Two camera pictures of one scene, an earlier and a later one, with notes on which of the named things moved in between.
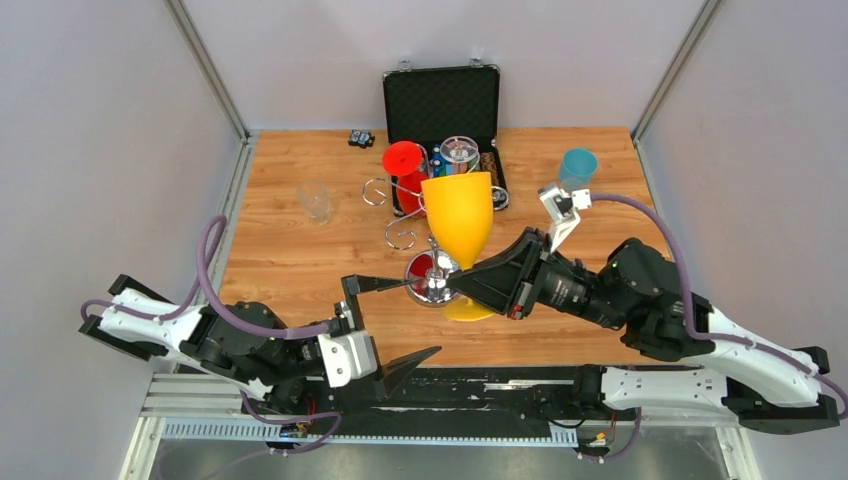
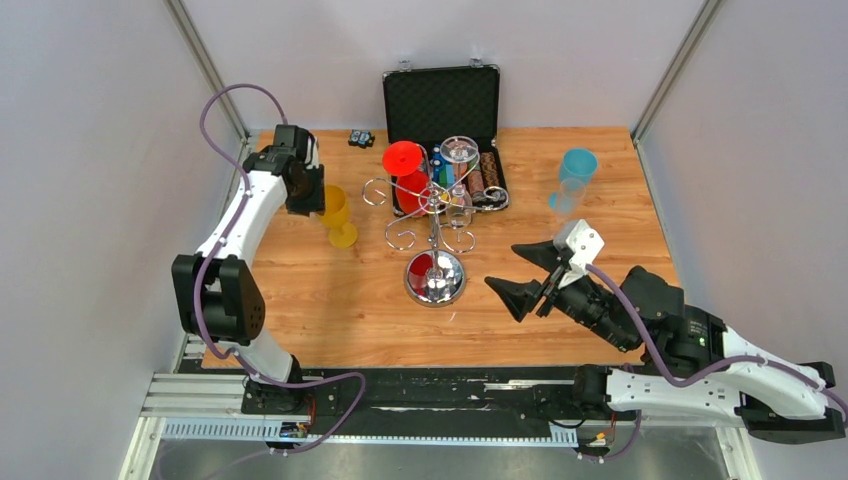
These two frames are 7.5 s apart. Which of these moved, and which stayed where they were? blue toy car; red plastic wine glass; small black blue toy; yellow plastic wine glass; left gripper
Moved: left gripper; yellow plastic wine glass
Stayed: blue toy car; small black blue toy; red plastic wine glass
